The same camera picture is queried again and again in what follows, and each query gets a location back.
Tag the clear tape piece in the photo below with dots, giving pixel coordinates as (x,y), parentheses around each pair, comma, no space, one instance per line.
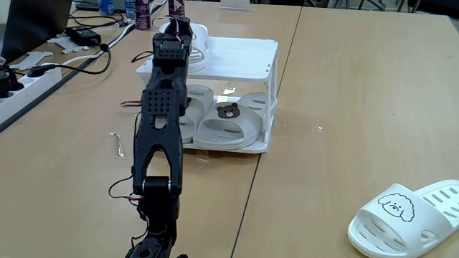
(317,129)

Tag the white two-shelf shoe rack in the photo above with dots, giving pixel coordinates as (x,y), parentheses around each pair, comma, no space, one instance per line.
(236,57)

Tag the purple drink can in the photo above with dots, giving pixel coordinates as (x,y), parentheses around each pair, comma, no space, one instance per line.
(142,16)
(175,7)

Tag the white power strip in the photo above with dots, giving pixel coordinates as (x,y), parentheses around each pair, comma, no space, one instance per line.
(32,91)

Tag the black power adapter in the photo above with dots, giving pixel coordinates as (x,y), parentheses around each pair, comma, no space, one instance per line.
(82,35)

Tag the white plastic rack part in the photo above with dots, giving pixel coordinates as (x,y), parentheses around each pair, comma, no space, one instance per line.
(30,59)
(66,43)

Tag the thin clear tape strip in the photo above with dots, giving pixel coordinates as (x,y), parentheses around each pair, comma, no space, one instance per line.
(118,147)

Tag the black power plug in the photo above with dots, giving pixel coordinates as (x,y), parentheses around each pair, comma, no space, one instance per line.
(7,84)

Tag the blue drink can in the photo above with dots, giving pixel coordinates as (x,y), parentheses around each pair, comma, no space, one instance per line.
(106,6)
(130,9)

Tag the white dog print slipper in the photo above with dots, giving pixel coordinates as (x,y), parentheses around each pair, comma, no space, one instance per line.
(430,229)
(199,46)

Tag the black laptop screen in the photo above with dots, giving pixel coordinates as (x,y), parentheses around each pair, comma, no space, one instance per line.
(36,25)

